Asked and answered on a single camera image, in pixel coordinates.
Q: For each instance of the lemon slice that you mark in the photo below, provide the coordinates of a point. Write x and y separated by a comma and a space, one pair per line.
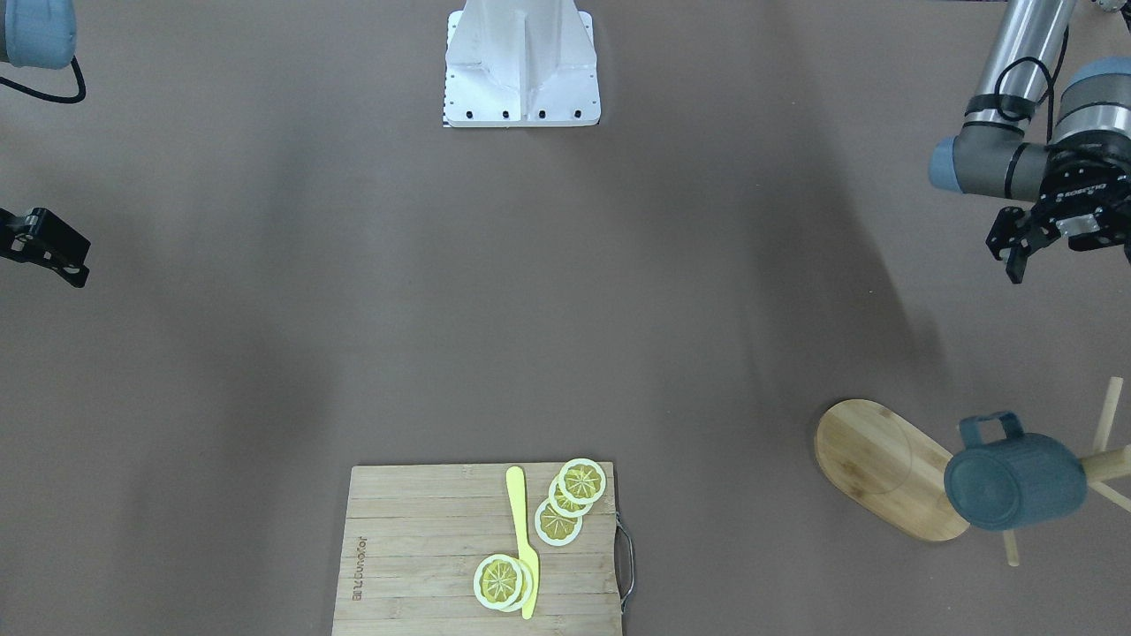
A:
496, 582
555, 529
564, 506
582, 481

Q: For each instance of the dark teal yellow-lined cup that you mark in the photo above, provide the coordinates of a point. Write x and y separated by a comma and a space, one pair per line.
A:
1007, 477

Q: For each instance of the lemon slice front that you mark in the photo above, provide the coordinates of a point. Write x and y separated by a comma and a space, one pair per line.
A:
496, 582

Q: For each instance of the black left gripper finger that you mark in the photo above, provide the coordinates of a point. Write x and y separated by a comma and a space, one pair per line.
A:
1016, 234

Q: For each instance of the lemon slice top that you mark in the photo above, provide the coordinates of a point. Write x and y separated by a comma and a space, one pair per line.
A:
582, 481

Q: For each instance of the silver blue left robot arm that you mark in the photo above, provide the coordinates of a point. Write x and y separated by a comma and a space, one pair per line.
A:
1016, 111

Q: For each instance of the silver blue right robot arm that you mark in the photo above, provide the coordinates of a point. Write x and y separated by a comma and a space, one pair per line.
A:
43, 34

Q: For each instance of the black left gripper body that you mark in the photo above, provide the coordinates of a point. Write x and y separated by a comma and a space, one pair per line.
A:
1083, 180

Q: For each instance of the lemon slice middle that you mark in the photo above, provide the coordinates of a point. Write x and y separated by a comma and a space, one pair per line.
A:
564, 506

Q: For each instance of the lemon slice under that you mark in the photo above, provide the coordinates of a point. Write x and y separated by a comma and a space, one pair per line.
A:
528, 581

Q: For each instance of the bamboo cutting board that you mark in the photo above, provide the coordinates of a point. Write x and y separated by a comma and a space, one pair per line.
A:
414, 535

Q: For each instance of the wooden cup storage rack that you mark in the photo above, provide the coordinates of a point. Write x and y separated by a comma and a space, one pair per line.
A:
896, 471

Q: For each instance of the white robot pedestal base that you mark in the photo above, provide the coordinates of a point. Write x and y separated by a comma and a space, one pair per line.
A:
520, 63

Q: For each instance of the yellow plastic knife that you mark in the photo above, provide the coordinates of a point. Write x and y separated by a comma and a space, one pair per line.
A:
516, 489

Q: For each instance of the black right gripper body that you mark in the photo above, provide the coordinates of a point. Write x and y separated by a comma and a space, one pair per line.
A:
44, 246

